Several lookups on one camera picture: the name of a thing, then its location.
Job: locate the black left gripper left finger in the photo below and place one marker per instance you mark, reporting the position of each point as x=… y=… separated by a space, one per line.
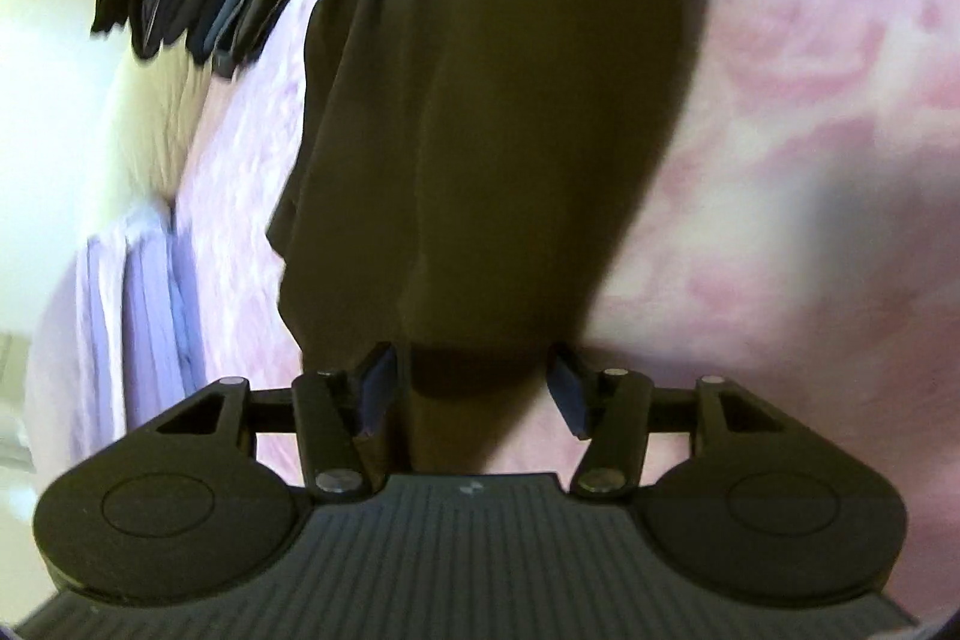
x=336 y=413

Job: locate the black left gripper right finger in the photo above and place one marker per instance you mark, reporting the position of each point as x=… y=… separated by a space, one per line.
x=609 y=410

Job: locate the dark brown garment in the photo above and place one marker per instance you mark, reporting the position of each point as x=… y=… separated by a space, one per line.
x=466 y=172

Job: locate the lilac pillow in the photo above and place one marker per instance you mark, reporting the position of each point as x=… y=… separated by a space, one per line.
x=116 y=346

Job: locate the pink floral bedspread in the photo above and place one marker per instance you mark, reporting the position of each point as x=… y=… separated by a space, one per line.
x=802 y=239

